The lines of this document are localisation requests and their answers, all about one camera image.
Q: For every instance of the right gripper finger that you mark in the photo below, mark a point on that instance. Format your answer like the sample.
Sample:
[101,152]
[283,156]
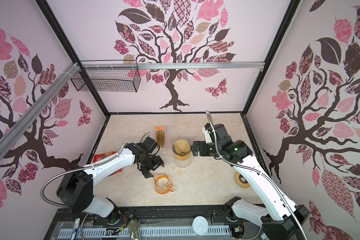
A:
[193,151]
[195,145]

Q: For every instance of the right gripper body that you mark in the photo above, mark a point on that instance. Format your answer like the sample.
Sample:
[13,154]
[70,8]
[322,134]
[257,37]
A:
[208,149]

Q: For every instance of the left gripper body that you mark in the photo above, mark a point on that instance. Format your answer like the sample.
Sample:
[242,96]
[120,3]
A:
[150,163]

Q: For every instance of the brown paper coffee filter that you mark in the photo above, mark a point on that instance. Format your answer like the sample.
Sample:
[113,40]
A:
[181,146]

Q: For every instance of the clear glass carafe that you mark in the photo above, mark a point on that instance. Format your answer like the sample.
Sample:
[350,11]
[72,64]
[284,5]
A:
[183,163]

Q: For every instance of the orange glass pitcher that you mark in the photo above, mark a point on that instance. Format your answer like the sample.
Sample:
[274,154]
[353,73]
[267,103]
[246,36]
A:
[163,184]

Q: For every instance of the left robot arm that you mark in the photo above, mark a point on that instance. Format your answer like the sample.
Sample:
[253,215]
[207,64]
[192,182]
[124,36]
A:
[76,190]

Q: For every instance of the red snack packet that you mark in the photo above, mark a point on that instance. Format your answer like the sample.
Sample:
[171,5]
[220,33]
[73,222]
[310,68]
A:
[102,157]

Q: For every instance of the white marker pen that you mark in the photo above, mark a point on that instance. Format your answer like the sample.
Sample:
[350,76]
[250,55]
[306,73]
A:
[75,229]

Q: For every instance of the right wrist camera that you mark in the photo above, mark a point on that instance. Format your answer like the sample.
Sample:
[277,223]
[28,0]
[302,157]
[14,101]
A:
[207,135]

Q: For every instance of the black wire basket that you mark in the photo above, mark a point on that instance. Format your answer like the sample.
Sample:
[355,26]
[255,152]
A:
[120,76]

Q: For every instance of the back aluminium rail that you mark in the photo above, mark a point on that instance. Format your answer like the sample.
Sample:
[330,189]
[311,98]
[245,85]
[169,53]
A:
[161,66]

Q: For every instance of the aluminium rail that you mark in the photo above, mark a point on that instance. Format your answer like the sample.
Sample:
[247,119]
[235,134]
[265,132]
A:
[35,110]
[161,66]

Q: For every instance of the white cable duct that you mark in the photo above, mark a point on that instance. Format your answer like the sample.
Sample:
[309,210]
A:
[144,232]

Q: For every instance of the left aluminium rail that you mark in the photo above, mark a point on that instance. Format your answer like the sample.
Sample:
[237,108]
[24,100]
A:
[35,110]

